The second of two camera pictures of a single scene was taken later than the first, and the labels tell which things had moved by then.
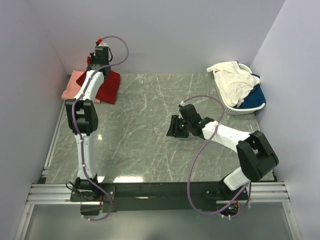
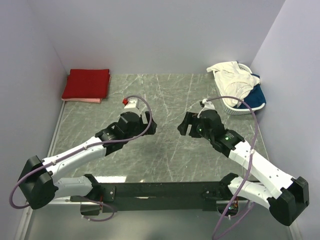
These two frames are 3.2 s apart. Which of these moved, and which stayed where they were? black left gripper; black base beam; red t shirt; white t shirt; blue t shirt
Moved: red t shirt; black left gripper
Stayed: black base beam; white t shirt; blue t shirt
